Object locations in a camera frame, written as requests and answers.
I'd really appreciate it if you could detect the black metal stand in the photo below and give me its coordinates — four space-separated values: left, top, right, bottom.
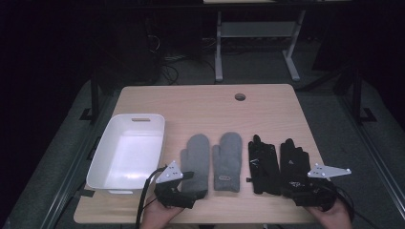
349 61 378 126
79 68 103 124

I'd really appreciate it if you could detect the tangle of floor cables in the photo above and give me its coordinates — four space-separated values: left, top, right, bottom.
155 33 218 86

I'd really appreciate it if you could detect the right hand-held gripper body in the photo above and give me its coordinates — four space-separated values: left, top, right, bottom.
282 162 352 213

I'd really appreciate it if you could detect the person's left hand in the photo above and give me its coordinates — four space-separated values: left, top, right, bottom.
139 194 184 229

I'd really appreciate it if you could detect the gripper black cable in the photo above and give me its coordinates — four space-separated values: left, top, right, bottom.
135 165 168 229
330 184 383 229

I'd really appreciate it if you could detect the white metal desk frame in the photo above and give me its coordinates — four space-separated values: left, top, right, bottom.
214 9 308 83

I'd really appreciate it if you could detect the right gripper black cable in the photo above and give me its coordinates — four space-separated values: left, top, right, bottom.
330 184 383 229

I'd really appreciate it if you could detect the metal floor rail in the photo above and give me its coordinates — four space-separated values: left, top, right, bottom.
336 94 405 221
39 94 113 229

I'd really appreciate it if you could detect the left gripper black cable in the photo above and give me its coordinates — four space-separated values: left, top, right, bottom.
135 165 168 229

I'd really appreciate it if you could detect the black glove with small logo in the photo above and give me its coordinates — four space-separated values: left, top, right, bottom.
279 137 311 198

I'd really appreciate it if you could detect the dark tape strip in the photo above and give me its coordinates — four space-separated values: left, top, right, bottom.
75 188 96 198

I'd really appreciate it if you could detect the shiny black glove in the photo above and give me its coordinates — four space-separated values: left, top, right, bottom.
247 134 283 196

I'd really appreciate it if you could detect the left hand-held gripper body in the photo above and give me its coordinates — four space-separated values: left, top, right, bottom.
154 160 197 210

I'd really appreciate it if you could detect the person's right hand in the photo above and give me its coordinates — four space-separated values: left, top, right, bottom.
304 199 353 229

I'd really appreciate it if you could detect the grey mitten with label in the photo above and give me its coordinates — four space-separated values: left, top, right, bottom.
212 131 244 193

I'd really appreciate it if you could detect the plain grey mitten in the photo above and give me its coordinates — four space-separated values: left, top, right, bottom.
180 133 211 200

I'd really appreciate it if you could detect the white plastic bin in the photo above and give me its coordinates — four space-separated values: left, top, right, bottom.
85 113 166 196

